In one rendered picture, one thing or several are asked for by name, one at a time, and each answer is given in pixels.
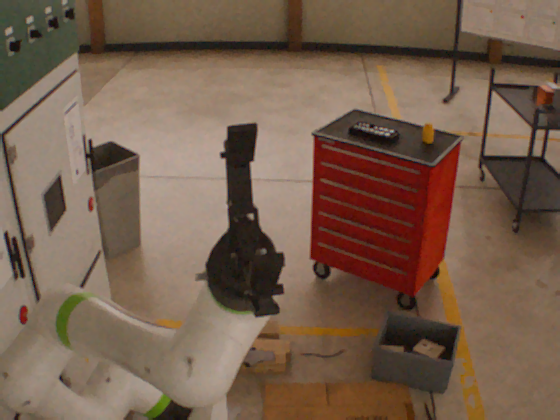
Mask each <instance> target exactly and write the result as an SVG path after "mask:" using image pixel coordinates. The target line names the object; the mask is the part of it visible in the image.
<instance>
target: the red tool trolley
mask: <svg viewBox="0 0 560 420"><path fill-rule="evenodd" d="M433 125H434V124H433V123H432V122H425V125H421V124H417V123H413V122H408V121H403V120H399V119H397V118H394V117H390V116H386V115H382V114H377V113H373V112H368V111H364V110H359V109H355V108H353V109H351V110H348V111H346V112H345V113H343V114H341V115H340V116H338V117H336V118H335V119H333V120H331V121H329V122H328V123H326V124H324V125H323V126H321V127H319V128H318V129H316V130H314V131H313V132H312V134H311V135H312V136H314V146H313V177H312V207H311V238H310V259H312V260H315V261H316V262H315V263H314V264H313V272H314V274H315V275H316V276H317V277H318V278H320V279H324V280H325V279H327V278H329V276H330V274H331V269H330V267H329V266H331V267H334V268H336V269H339V270H342V271H344V272H347V273H350V274H352V275H355V276H358V277H360V278H363V279H366V280H368V281H371V282H374V283H377V284H379V285H382V286H385V287H387V288H390V289H392V288H393V289H395V290H397V291H400V292H399V293H398V294H397V296H396V301H397V304H398V305H399V306H400V307H401V308H402V309H404V310H407V311H410V310H412V309H413V308H414V307H415V305H416V300H415V295H416V294H417V293H418V292H419V291H420V289H421V288H422V286H423V285H424V283H425V282H426V281H427V280H428V279H430V280H434V279H435V278H437V277H438V276H439V274H440V269H439V267H438V266H439V265H440V264H441V262H442V261H443V260H444V257H445V251H446V245H447V238H448V232H449V226H450V220H451V214H452V208H453V202H454V197H453V196H454V189H455V183H456V177H457V171H458V165H459V154H460V147H461V142H462V141H463V138H464V136H463V135H459V134H455V133H451V132H447V131H442V130H438V129H436V128H434V127H433Z"/></svg>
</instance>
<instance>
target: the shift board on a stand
mask: <svg viewBox="0 0 560 420"><path fill-rule="evenodd" d="M456 9H457V14H456V26H455V38H454V50H453V63H452V75H451V81H450V85H451V88H450V92H449V93H448V94H447V95H446V97H445V98H444V99H443V102H444V103H447V102H448V100H449V99H450V98H451V97H452V96H453V95H455V93H456V92H457V91H458V90H459V89H460V86H455V87H454V84H455V78H456V77H455V72H456V66H457V62H456V59H457V54H458V49H457V47H458V42H459V37H458V36H459V33H464V34H467V35H471V36H479V37H483V38H487V39H494V40H499V41H502V42H510V43H514V44H517V45H525V46H529V47H532V48H540V49H544V50H547V51H554V52H558V53H560V0H458V2H457V8H456Z"/></svg>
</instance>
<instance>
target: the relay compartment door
mask: <svg viewBox="0 0 560 420"><path fill-rule="evenodd" d="M75 3H76V1H75V0H0V111H3V110H4V109H5V108H6V107H8V106H9V105H10V104H11V103H13V102H14V101H15V100H17V99H18V98H20V97H21V96H22V95H23V94H25V93H26V92H27V91H28V90H29V89H31V88H32V87H34V86H35V84H37V83H38V82H40V81H41V80H42V79H43V78H44V77H46V76H47V75H49V74H50V73H51V72H52V71H53V70H55V69H56V68H58V67H59V66H60V65H61V64H62V63H64V62H65V61H66V60H68V59H69V58H71V57H72V56H73V55H74V54H75V53H77V52H78V51H79V45H78V44H79V40H78V28H77V17H76V7H75Z"/></svg>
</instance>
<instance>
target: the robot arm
mask: <svg viewBox="0 0 560 420"><path fill-rule="evenodd" d="M257 132H258V127H257V123H246V124H238V125H229V126H227V139H226V140H224V141H223V147H224V151H219V155H220V159H221V160H222V159H225V173H226V188H227V199H226V205H227V206H228V208H227V217H228V227H227V232H225V233H224V234H223V235H222V236H221V237H220V238H219V240H218V241H217V243H216V244H215V245H214V246H213V248H212V249H211V251H210V253H209V256H208V260H207V262H205V266H206V269H205V271H203V272H201V273H194V275H195V281H199V280H204V283H203V285H202V287H201V289H200V291H199V293H198V296H197V297H196V299H195V303H194V305H193V307H192V309H191V311H190V313H189V314H188V316H187V318H186V319H185V321H184V323H183V324H182V326H181V327H180V328H179V329H178V330H175V329H173V328H170V327H165V326H162V325H159V324H155V323H152V322H149V321H146V320H144V319H141V318H140V317H139V316H136V315H134V314H132V313H130V312H128V311H127V310H125V309H123V308H121V307H120V306H118V305H116V304H115V303H113V302H112V301H110V300H109V299H107V298H106V297H102V298H101V297H99V296H97V295H95V294H93V293H92V292H91V291H88V290H86V289H83V288H81V287H78V286H75V285H71V284H62V285H58V284H57V285H55V286H53V287H51V288H50V289H49V290H47V291H46V292H45V293H44V294H43V295H42V296H41V299H40V301H39V302H38V303H37V306H36V307H35V309H34V312H33V313H32V314H31V315H30V318H29V320H28V321H27V323H26V325H25V326H24V328H23V329H22V330H21V332H20V333H19V335H17V337H16V338H15V339H14V340H15V341H13V342H12V343H11V345H10V346H8V347H9V348H8V349H7V350H6V352H4V353H3V355H2V356H0V404H1V406H3V407H4V408H6V409H8V410H9V411H11V412H14V413H20V414H24V415H25V416H30V417H33V418H36V419H39V420H123V419H125V417H126V414H128V412H129V411H130V410H133V411H135V412H136V413H137V414H139V415H142V416H145V417H147V418H148V419H150V420H186V419H187V418H188V417H189V415H190V413H191V412H192V410H193V408H203V407H205V408H207V407H209V406H212V405H214V404H215V403H217V402H220V401H221V399H222V398H223V397H224V395H225V394H227V392H228V391H229V389H230V387H231V385H232V383H233V381H234V379H235V376H236V374H237V373H238V371H239V369H240V366H241V364H242V362H243V360H244V358H245V357H246V355H247V353H248V351H249V350H250V348H251V346H252V345H253V343H254V341H255V340H256V338H257V337H258V336H259V335H260V333H261V331H262V330H263V328H264V327H265V326H266V324H267V323H268V321H269V320H270V318H271V317H272V315H277V314H280V306H279V304H278V302H277V301H278V295H283V294H284V286H283V283H281V284H277V283H278V281H279V278H280V275H281V272H282V269H283V267H285V263H284V261H285V256H284V252H277V250H276V247H275V244H274V242H273V241H272V239H271V238H270V237H269V236H268V235H267V234H265V233H264V232H262V230H261V227H260V224H259V215H258V209H257V206H256V205H255V204H254V203H253V191H252V177H251V164H250V163H253V161H254V155H255V147H256V140H257ZM249 214H253V219H252V218H251V216H250V215H249ZM75 352H76V353H77V355H79V356H81V357H85V358H91V359H92V360H96V361H99V362H98V363H99V364H97V366H96V367H95V369H94V371H93V372H92V374H91V375H90V377H89V379H88V380H87V382H86V384H85V385H84V387H83V388H82V390H81V391H80V393H79V394H77V393H76V392H74V391H72V390H71V389H69V388H68V387H67V386H65V385H64V384H63V383H62V382H61V381H60V380H59V379H58V378H59V376H60V374H61V372H62V371H63V369H64V367H65V366H66V364H67V362H68V361H69V360H70V358H71V356H73V355H74V353H75Z"/></svg>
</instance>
